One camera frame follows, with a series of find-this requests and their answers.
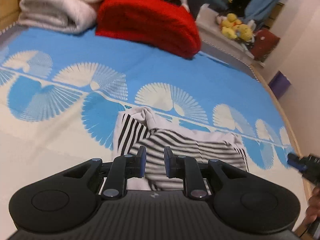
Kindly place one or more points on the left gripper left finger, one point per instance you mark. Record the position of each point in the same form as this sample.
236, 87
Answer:
117, 173

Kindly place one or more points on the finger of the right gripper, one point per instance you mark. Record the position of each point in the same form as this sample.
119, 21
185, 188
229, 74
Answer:
299, 163

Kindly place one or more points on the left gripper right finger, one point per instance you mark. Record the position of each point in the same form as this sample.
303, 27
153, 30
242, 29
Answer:
187, 169

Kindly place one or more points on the black white striped hooded top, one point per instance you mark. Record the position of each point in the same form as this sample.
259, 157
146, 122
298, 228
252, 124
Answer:
141, 126

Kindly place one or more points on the right hand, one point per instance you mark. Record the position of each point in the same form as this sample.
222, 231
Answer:
313, 210

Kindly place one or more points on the purple bag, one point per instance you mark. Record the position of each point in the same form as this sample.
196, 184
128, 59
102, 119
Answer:
279, 84

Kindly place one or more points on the blue white patterned bedsheet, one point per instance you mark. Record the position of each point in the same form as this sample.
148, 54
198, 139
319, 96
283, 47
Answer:
137, 92

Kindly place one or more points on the dark red plush pillow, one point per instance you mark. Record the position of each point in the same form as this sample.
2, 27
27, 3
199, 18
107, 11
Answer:
265, 43

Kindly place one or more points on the yellow plush toys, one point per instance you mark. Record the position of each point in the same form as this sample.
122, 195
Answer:
233, 28

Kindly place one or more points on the red knitted blanket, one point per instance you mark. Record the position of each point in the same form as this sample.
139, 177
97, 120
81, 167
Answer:
158, 23

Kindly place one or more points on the folded white quilt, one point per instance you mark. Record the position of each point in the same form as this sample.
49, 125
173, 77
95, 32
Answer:
65, 16

